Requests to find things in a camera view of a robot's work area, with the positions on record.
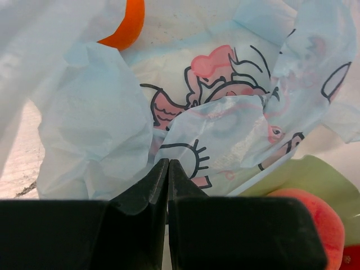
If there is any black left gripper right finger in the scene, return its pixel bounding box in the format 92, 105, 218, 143
168, 160, 327, 269

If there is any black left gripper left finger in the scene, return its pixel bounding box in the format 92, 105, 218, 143
1, 159, 169, 269

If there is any orange fake fruit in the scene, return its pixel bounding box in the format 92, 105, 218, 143
268, 188, 345, 270

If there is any blue printed plastic bag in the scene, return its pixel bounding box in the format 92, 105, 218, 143
1, 1, 359, 200

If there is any red fake apple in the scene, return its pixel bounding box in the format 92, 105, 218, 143
339, 245, 360, 270

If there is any green scalloped glass bowl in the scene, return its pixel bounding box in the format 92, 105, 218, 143
238, 155, 359, 246

